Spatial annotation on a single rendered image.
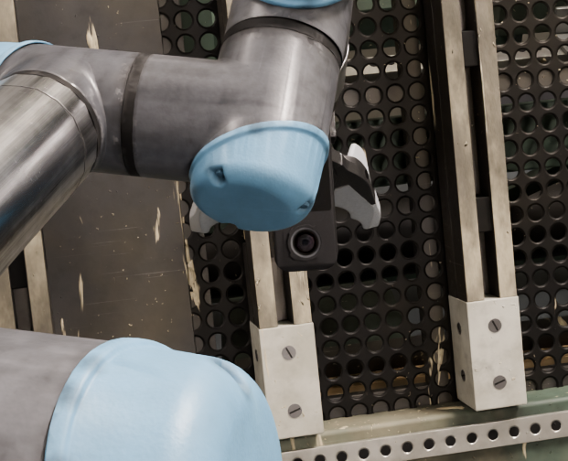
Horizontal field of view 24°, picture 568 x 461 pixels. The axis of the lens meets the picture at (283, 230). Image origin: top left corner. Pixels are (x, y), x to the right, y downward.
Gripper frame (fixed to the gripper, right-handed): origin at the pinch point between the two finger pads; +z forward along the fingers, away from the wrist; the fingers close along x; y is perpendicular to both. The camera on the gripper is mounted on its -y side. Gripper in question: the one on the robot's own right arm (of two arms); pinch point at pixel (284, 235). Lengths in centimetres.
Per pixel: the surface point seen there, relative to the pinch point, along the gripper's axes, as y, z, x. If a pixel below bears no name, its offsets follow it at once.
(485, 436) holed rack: -2, 48, -24
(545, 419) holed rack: -1, 48, -31
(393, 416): 0.4, 47.8, -13.6
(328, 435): -2.4, 45.6, -5.9
